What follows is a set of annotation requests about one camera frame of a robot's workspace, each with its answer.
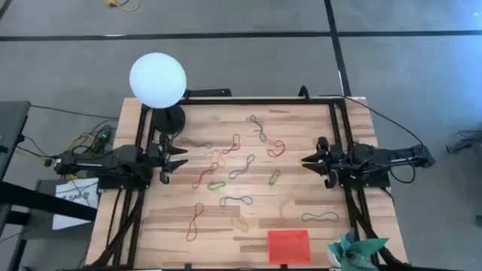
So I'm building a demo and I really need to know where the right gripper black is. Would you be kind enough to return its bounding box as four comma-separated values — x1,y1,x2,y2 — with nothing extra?
300,135,344,189

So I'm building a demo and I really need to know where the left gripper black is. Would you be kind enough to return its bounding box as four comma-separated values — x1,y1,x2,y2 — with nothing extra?
148,132,189,185

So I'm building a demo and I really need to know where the olive rubber band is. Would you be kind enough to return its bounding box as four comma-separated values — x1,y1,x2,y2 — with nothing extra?
180,137,214,149

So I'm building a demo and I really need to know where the red rubber band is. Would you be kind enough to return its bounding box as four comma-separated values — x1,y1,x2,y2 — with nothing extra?
185,202,205,242
221,132,242,155
267,139,286,158
191,161,220,190

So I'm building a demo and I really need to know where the yellow rubber band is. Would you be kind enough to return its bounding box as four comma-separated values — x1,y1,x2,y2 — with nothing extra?
230,216,250,233
205,149,227,169
277,193,297,218

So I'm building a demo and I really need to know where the teal rubber band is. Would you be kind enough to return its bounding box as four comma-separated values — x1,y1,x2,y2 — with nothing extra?
249,114,268,143
219,195,254,209
228,154,256,181

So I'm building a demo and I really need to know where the black box green light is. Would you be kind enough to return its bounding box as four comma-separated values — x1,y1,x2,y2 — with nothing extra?
92,129,114,146

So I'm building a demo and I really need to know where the white globe table lamp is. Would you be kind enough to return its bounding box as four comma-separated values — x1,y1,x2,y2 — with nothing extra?
129,51,188,135

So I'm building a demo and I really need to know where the orange plastic basket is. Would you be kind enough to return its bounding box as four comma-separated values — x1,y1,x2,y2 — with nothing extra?
267,229,313,265

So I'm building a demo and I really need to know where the teal fabric plant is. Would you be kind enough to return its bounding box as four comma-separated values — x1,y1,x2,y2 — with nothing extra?
327,228,389,271

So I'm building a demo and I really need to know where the small white pot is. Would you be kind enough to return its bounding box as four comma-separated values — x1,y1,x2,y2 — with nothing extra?
325,251,340,269

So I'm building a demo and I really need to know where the white paper sheet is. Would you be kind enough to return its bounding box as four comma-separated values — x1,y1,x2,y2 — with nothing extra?
51,177,100,231

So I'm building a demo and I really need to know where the grey box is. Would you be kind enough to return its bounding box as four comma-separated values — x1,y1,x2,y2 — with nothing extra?
24,178,99,240

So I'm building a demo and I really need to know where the black desk crossbar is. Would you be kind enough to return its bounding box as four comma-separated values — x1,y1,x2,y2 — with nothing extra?
0,181,99,223

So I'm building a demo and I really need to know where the grey chair base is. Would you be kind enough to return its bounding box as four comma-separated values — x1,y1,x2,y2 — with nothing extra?
446,129,482,155

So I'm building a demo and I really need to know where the grey desk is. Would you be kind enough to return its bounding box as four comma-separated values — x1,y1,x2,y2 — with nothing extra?
0,100,32,181

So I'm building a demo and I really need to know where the black cable bundle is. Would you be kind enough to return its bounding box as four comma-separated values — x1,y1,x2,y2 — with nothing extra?
343,187,410,269
100,187,146,267

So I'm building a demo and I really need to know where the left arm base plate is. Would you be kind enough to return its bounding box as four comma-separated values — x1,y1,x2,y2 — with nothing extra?
96,175,151,190

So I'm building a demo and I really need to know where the black bracket plate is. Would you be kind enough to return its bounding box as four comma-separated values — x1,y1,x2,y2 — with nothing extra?
183,88,233,99

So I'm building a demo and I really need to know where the long black arm cable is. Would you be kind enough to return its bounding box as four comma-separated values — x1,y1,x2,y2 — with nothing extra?
319,93,426,148

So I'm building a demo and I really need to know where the thin black floor cable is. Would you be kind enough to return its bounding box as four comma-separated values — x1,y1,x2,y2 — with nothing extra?
29,104,121,120

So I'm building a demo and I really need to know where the yellow floor cable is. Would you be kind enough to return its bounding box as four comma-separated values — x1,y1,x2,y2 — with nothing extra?
107,0,142,12

